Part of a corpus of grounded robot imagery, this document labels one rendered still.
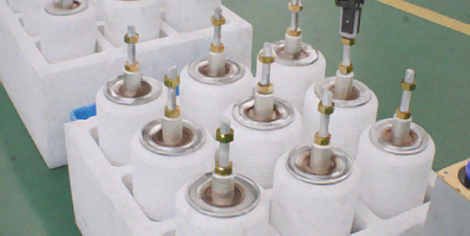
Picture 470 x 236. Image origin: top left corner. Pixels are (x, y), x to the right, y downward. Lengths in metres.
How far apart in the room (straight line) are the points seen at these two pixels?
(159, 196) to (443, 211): 0.32
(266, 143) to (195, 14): 0.45
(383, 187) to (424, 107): 0.62
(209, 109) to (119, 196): 0.18
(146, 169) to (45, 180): 0.41
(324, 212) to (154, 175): 0.19
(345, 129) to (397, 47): 0.79
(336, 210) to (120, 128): 0.29
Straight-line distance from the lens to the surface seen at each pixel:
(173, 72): 0.78
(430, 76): 1.58
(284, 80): 0.99
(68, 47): 1.16
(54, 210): 1.13
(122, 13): 1.19
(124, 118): 0.89
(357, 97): 0.92
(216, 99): 0.93
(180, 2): 1.24
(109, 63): 1.16
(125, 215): 0.83
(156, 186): 0.81
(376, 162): 0.83
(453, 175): 0.70
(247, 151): 0.85
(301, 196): 0.77
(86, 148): 0.94
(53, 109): 1.16
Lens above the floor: 0.70
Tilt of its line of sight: 31 degrees down
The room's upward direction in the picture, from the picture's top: 2 degrees clockwise
